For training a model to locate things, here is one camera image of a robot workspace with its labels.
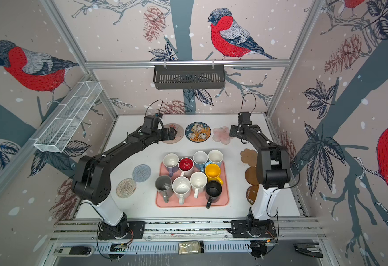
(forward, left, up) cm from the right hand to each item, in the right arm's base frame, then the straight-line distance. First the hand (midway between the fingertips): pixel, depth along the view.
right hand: (236, 130), depth 100 cm
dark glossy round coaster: (-35, -5, -9) cm, 36 cm away
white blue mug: (-17, +14, -3) cm, 22 cm away
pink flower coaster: (+4, +8, -9) cm, 13 cm away
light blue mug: (-18, +22, -4) cm, 29 cm away
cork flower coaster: (-13, -8, -10) cm, 18 cm away
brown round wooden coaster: (-25, -7, -9) cm, 28 cm away
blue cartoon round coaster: (+5, +24, -8) cm, 26 cm away
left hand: (-6, +38, +8) cm, 39 cm away
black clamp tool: (-58, -25, -7) cm, 63 cm away
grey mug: (-34, +40, -5) cm, 53 cm away
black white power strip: (-63, +72, -5) cm, 96 cm away
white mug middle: (-31, +22, -6) cm, 39 cm away
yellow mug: (-25, +15, -6) cm, 30 cm away
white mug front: (-34, +31, -8) cm, 47 cm away
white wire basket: (-9, +87, +23) cm, 90 cm away
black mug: (-35, +15, -6) cm, 39 cm away
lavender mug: (-20, +39, -7) cm, 44 cm away
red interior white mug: (-21, +30, -6) cm, 38 cm away
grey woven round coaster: (-26, +55, -9) cm, 62 cm away
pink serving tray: (-40, +21, -9) cm, 46 cm away
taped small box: (-59, +24, -4) cm, 64 cm away
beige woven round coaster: (-35, +61, -7) cm, 71 cm away
